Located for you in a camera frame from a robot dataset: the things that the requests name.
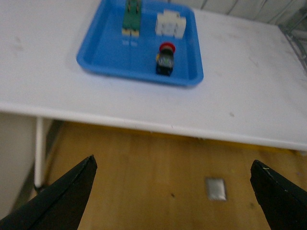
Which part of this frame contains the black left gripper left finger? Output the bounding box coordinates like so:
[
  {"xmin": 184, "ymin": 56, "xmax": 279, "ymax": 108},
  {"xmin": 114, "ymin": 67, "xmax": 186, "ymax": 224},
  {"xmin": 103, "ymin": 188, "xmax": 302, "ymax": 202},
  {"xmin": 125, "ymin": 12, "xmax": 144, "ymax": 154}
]
[{"xmin": 0, "ymin": 155, "xmax": 97, "ymax": 230}]

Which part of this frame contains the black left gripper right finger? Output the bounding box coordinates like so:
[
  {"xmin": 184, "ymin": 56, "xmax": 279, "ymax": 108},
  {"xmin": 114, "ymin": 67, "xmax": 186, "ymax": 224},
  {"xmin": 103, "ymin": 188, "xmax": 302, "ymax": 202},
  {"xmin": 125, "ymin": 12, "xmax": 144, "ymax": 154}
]
[{"xmin": 250, "ymin": 160, "xmax": 307, "ymax": 230}]

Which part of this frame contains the white circuit breaker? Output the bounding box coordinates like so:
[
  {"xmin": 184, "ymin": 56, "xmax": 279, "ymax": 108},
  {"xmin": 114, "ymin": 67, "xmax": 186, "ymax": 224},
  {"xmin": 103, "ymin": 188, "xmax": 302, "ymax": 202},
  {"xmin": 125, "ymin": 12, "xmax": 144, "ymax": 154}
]
[{"xmin": 155, "ymin": 10, "xmax": 187, "ymax": 39}]

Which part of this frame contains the green and cream switch block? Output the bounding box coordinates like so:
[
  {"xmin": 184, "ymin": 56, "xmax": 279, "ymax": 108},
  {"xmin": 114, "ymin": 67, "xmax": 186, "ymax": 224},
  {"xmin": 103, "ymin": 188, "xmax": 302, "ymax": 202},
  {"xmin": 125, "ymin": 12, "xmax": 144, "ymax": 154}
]
[{"xmin": 122, "ymin": 0, "xmax": 142, "ymax": 37}]

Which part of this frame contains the white table leg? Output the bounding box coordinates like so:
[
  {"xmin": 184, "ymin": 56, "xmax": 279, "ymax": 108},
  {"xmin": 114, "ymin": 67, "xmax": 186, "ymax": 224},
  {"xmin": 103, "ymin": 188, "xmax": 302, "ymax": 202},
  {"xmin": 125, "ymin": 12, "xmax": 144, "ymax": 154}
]
[{"xmin": 34, "ymin": 116, "xmax": 46, "ymax": 189}]

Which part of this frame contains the blue plastic tray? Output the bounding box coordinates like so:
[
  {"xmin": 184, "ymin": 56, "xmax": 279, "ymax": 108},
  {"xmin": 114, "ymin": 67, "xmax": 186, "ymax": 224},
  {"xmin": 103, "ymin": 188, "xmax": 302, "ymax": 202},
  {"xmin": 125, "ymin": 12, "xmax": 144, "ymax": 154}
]
[{"xmin": 76, "ymin": 0, "xmax": 203, "ymax": 86}]

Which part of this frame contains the red emergency stop button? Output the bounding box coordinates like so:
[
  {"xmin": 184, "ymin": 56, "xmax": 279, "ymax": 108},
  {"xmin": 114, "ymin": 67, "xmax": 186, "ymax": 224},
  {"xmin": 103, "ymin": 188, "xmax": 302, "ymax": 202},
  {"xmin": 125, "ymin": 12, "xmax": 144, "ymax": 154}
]
[{"xmin": 156, "ymin": 42, "xmax": 176, "ymax": 77}]

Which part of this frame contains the silver floor outlet plate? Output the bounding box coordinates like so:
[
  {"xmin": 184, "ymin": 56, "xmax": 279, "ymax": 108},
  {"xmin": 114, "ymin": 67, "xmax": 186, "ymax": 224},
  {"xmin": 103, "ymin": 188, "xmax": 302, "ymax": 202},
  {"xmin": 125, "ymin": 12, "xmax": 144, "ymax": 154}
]
[{"xmin": 205, "ymin": 177, "xmax": 227, "ymax": 201}]

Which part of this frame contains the silver mesh letter rack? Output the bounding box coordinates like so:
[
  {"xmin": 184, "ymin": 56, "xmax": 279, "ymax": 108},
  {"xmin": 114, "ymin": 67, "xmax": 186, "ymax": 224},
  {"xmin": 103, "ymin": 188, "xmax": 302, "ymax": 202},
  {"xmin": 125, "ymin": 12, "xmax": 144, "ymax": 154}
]
[{"xmin": 278, "ymin": 12, "xmax": 307, "ymax": 72}]

